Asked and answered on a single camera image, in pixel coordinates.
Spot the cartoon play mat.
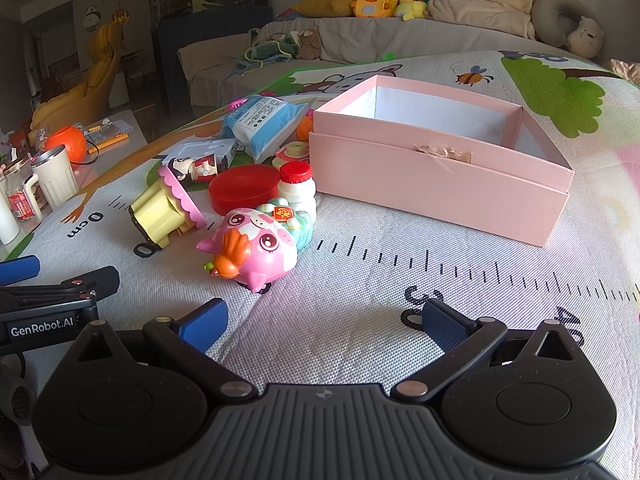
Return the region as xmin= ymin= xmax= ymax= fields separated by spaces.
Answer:
xmin=17 ymin=52 xmax=639 ymax=479

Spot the red cap white bottle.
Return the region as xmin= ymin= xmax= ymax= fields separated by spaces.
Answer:
xmin=278 ymin=160 xmax=317 ymax=222

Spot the white coffee table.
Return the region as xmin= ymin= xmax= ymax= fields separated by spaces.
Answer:
xmin=0 ymin=108 xmax=149 ymax=248

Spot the orange pumpkin bucket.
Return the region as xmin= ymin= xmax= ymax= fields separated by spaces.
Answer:
xmin=44 ymin=126 xmax=87 ymax=164

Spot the white ribbed tumbler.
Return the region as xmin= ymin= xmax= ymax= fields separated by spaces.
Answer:
xmin=23 ymin=145 xmax=78 ymax=221

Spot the black hair doll keychain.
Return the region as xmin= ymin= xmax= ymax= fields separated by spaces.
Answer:
xmin=168 ymin=154 xmax=218 ymax=182

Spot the yellow duck plush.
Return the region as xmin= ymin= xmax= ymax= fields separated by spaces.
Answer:
xmin=350 ymin=0 xmax=398 ymax=18

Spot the red round lid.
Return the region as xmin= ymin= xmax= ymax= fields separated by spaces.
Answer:
xmin=207 ymin=164 xmax=280 ymax=216

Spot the grey neck pillow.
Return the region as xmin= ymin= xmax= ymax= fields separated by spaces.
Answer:
xmin=532 ymin=0 xmax=604 ymax=58

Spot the pink pig toy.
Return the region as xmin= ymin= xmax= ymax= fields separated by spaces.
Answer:
xmin=195 ymin=208 xmax=298 ymax=292

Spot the green knitted cloth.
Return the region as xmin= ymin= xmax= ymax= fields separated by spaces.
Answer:
xmin=235 ymin=34 xmax=299 ymax=72

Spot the orange pencil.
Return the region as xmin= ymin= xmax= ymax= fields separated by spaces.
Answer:
xmin=87 ymin=132 xmax=128 ymax=155

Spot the yellow pudding cup toy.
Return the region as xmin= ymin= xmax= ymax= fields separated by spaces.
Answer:
xmin=128 ymin=166 xmax=206 ymax=249

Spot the white rectangular box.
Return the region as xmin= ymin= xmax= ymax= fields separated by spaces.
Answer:
xmin=160 ymin=139 xmax=236 ymax=166

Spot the grey sofa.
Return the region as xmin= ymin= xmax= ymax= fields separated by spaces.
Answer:
xmin=177 ymin=18 xmax=574 ymax=107

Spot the yellow bean bag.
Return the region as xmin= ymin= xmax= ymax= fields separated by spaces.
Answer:
xmin=30 ymin=22 xmax=124 ymax=132

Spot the pink cardboard box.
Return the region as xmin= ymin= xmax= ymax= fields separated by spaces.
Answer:
xmin=309 ymin=76 xmax=574 ymax=247

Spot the red soda can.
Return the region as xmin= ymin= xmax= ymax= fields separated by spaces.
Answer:
xmin=8 ymin=190 xmax=35 ymax=221

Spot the hello kitty camera toy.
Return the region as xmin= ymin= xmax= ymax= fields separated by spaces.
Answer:
xmin=271 ymin=141 xmax=309 ymax=169

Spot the orange plastic toy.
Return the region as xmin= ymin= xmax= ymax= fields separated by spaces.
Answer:
xmin=296 ymin=115 xmax=314 ymax=142

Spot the beige blanket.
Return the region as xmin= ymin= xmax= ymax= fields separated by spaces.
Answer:
xmin=428 ymin=0 xmax=536 ymax=39

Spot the blue wet wipes pack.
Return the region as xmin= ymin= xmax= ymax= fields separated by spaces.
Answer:
xmin=220 ymin=96 xmax=309 ymax=164

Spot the yellow green plush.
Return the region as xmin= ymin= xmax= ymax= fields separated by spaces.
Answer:
xmin=395 ymin=0 xmax=428 ymax=22

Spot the yellow pillow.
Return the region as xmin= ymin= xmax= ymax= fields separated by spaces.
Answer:
xmin=292 ymin=0 xmax=354 ymax=18

